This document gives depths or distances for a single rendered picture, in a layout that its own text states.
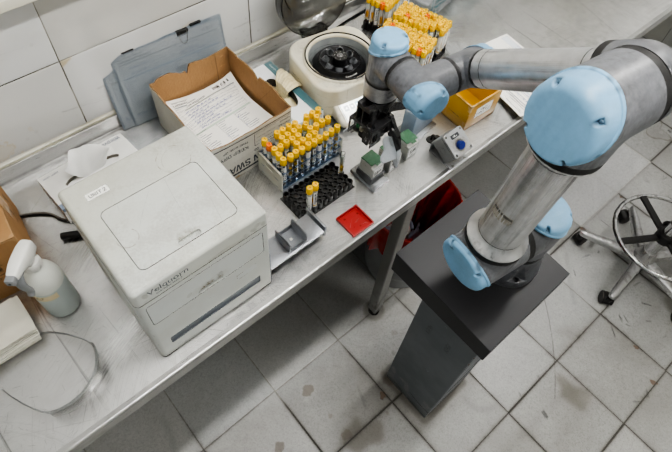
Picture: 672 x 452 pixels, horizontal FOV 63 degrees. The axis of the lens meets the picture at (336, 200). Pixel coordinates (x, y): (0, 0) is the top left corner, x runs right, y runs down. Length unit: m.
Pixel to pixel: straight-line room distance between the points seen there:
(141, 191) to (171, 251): 0.14
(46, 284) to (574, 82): 0.99
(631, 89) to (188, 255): 0.71
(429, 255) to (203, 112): 0.70
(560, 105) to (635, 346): 1.87
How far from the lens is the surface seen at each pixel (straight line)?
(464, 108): 1.57
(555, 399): 2.30
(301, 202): 1.36
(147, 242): 1.01
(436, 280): 1.24
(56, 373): 1.29
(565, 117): 0.74
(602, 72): 0.75
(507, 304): 1.27
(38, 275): 1.20
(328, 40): 1.66
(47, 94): 1.47
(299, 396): 2.09
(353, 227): 1.35
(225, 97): 1.54
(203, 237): 1.00
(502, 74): 1.03
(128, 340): 1.27
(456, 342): 1.53
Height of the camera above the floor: 2.02
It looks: 55 degrees down
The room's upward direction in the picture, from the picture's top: 7 degrees clockwise
